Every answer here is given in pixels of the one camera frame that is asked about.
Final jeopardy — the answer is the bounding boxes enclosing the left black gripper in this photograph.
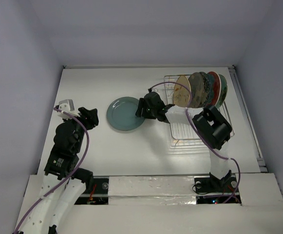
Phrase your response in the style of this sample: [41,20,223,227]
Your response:
[64,106,98,152]

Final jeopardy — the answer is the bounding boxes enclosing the beige bird plate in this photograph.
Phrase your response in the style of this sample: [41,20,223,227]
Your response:
[173,75,191,107]

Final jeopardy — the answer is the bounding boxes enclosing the brown speckled plate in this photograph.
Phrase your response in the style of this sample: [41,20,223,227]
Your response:
[188,72,204,108]

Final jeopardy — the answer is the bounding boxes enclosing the red teal flower plate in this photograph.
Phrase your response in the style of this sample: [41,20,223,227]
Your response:
[207,71,221,106]

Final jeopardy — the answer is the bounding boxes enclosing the blue floral plate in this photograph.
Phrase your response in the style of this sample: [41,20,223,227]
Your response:
[199,72,215,107]

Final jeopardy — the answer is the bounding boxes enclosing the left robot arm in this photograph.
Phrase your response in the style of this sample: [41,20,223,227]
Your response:
[14,104,99,234]

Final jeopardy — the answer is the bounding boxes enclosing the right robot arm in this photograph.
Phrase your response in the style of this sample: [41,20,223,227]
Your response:
[135,91,232,193]

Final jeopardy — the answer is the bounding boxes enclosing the green floral plate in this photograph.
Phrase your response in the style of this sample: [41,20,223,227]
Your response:
[215,74,228,108]

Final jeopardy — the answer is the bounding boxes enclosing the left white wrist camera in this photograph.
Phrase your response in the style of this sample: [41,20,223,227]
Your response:
[55,99,80,120]

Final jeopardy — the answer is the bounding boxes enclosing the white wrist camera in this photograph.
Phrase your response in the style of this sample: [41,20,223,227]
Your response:
[55,99,80,120]
[148,88,160,94]

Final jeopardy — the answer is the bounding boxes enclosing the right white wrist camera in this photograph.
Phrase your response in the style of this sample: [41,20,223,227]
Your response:
[148,88,160,94]

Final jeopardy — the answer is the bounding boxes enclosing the wire dish rack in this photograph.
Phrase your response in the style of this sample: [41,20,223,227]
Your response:
[163,74,235,147]

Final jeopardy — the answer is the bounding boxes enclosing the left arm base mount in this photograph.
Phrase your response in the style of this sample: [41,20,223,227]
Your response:
[75,177,109,205]

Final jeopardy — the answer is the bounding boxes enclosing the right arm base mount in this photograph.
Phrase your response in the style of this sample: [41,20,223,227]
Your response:
[192,176,242,204]

